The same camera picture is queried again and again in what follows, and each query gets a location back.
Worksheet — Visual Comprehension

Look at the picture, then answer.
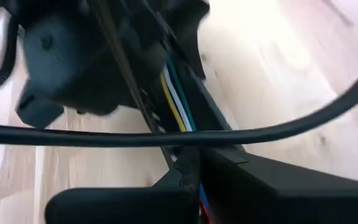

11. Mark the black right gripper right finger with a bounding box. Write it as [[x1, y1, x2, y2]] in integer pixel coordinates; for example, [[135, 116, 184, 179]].
[[199, 146, 358, 224]]

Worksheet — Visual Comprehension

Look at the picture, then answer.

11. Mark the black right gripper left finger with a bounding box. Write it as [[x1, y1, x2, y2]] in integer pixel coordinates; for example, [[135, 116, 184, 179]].
[[44, 145, 202, 224]]

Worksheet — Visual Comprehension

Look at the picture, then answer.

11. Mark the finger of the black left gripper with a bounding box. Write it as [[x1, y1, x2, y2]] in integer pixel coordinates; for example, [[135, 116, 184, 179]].
[[165, 0, 211, 80], [15, 12, 144, 129]]

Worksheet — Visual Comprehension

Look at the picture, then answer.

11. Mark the green cable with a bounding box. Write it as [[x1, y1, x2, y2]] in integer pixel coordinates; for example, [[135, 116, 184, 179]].
[[165, 53, 198, 132]]

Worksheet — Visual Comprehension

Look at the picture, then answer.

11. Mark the bundle of coloured wires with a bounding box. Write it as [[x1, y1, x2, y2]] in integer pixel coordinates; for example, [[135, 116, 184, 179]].
[[200, 200, 214, 224], [198, 182, 211, 210]]

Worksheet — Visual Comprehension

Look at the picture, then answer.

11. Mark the looped black zip tie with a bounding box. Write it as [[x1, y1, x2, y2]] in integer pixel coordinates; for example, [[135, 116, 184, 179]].
[[0, 43, 358, 147]]

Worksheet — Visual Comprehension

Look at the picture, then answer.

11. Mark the yellow cable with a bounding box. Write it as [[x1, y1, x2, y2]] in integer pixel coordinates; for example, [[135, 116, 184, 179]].
[[159, 70, 188, 133]]

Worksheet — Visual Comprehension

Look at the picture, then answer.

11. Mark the black slotted cable duct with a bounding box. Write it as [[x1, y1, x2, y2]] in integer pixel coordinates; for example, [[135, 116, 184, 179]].
[[135, 52, 245, 170]]

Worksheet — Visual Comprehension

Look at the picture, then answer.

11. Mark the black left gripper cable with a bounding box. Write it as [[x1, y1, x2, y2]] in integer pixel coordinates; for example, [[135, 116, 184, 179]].
[[0, 12, 20, 93]]

